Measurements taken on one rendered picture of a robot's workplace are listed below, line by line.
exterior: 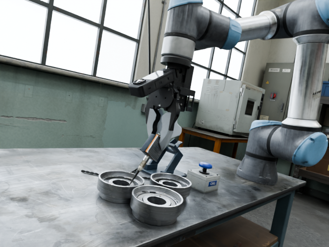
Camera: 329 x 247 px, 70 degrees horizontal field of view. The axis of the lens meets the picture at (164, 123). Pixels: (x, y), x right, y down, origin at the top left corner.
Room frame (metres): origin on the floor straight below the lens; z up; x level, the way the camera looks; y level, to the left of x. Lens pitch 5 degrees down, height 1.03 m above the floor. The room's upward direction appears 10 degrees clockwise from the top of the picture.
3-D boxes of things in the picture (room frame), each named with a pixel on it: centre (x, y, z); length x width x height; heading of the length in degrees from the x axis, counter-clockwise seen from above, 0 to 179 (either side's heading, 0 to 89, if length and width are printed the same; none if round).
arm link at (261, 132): (0.91, -0.40, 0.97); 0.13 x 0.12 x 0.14; 27
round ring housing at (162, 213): (0.47, -0.01, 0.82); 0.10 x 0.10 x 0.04
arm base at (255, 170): (0.92, -0.39, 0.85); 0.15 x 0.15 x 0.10
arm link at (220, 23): (0.63, -0.08, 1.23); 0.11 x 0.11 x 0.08; 27
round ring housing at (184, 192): (0.58, -0.04, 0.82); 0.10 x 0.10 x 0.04
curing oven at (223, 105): (3.04, -0.82, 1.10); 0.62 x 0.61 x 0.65; 135
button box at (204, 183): (0.69, -0.15, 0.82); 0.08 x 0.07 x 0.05; 135
